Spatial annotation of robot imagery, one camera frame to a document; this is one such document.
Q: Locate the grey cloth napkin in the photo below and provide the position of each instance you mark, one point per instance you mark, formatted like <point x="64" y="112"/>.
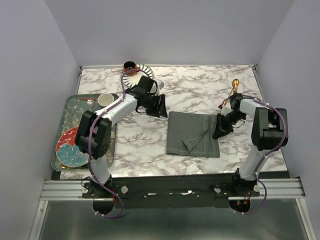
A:
<point x="191" y="135"/>

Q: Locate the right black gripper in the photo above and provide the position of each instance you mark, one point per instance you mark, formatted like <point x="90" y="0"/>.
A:
<point x="218" y="132"/>

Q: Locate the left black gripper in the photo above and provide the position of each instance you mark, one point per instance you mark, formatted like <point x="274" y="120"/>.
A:
<point x="160" y="110"/>

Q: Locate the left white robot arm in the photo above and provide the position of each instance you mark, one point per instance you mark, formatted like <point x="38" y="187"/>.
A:
<point x="93" y="137"/>

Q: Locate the red and blue plate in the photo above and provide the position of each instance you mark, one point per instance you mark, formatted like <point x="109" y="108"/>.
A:
<point x="67" y="152"/>

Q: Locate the gold spoon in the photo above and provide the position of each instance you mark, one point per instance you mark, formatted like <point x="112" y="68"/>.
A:
<point x="234" y="84"/>

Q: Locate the silver spoon on tray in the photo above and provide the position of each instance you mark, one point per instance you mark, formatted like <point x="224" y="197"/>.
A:
<point x="91" y="104"/>

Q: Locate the white striped saucer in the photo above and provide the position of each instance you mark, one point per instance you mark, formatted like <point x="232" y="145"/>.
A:
<point x="131" y="81"/>

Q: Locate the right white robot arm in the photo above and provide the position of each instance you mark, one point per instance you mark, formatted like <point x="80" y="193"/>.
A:
<point x="268" y="134"/>

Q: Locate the white and green cup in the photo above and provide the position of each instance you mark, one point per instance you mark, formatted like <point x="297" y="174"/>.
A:
<point x="105" y="99"/>

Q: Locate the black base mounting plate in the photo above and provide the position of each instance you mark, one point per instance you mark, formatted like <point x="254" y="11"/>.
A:
<point x="176" y="191"/>

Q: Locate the red and black cup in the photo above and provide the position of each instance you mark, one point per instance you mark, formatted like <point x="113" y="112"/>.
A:
<point x="129" y="68"/>

